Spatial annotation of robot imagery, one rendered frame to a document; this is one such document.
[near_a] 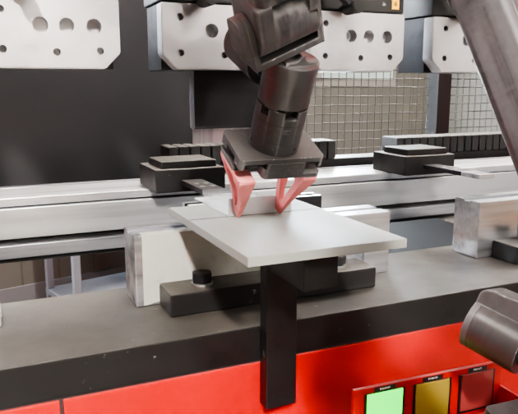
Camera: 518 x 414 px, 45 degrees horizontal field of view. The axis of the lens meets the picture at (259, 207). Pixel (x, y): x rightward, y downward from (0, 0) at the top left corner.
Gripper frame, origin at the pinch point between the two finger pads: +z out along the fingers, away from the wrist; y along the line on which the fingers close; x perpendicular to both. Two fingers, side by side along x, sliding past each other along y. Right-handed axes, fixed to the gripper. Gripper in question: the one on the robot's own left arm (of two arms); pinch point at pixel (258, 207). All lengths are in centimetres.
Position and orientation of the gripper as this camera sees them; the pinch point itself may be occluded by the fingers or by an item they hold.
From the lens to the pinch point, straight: 76.2
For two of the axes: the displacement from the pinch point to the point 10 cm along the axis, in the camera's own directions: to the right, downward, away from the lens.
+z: -1.8, 7.9, 5.9
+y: -9.2, 0.8, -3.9
